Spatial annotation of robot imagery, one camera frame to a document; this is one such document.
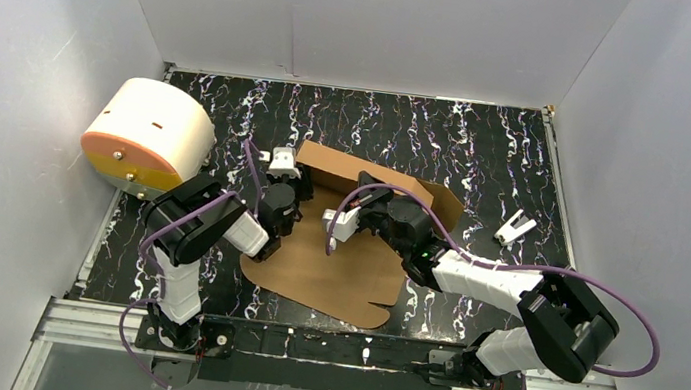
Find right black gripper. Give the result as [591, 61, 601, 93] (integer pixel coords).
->
[339, 171, 418, 261]

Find brown cardboard box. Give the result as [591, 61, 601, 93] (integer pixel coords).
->
[240, 141, 464, 329]

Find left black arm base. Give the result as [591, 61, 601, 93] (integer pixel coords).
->
[133, 303, 237, 390]

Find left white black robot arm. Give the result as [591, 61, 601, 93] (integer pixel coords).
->
[142, 164, 314, 351]

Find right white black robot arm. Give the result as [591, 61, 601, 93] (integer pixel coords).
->
[332, 171, 619, 389]

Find small white plastic clip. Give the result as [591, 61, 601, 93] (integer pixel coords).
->
[493, 209, 537, 247]

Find cream cylindrical drum device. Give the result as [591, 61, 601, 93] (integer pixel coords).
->
[79, 77, 217, 201]

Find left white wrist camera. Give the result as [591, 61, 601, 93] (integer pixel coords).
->
[258, 146, 302, 179]

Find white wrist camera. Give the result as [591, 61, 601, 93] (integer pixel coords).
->
[321, 207, 361, 243]
[258, 146, 302, 179]

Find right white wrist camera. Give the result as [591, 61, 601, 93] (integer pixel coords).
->
[321, 207, 361, 243]

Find aluminium front frame rail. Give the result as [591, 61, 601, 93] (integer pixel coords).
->
[32, 292, 628, 390]

